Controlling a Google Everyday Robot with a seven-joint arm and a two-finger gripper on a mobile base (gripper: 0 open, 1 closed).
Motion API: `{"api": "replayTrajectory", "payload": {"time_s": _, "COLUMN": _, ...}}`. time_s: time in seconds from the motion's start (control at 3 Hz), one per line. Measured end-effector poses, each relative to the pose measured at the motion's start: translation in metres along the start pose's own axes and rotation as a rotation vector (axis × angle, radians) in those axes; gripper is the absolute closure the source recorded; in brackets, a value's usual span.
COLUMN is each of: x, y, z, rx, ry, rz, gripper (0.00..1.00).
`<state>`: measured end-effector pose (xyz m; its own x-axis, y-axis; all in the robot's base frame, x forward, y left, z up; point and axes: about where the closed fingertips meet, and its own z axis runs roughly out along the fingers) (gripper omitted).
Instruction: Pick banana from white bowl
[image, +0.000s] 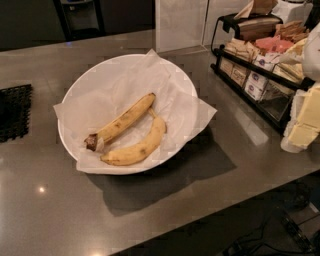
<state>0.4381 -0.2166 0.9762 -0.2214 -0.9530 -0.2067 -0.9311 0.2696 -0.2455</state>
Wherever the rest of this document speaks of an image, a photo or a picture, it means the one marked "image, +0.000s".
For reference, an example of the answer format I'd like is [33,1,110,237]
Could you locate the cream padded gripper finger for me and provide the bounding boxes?
[280,83,320,153]

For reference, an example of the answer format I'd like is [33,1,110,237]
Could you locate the long banana with dark tip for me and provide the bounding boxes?
[84,93,156,151]

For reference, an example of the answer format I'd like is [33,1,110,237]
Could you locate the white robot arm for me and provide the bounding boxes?
[281,23,320,153]

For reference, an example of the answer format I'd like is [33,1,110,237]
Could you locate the white paper bowl liner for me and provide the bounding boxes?
[53,49,218,174]

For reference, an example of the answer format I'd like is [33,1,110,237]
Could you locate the curved yellow banana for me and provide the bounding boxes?
[100,108,167,166]

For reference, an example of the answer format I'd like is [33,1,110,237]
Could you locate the pink sweetener packets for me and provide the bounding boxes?
[255,36,293,53]

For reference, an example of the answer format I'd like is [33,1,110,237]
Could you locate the brown napkin stack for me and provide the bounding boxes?
[234,0,282,40]

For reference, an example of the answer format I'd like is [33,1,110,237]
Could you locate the clear acrylic sign holder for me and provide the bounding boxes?
[155,0,208,52]

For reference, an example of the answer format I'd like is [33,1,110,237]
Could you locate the dark machine in background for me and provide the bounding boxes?
[53,0,105,41]

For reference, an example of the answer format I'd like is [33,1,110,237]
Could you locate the black rubber mesh mat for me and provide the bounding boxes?
[0,84,32,143]

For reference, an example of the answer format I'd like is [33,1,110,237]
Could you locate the black wire condiment caddy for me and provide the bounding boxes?
[211,14,314,131]

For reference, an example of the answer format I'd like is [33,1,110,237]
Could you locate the black cables under counter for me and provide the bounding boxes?
[223,179,320,256]

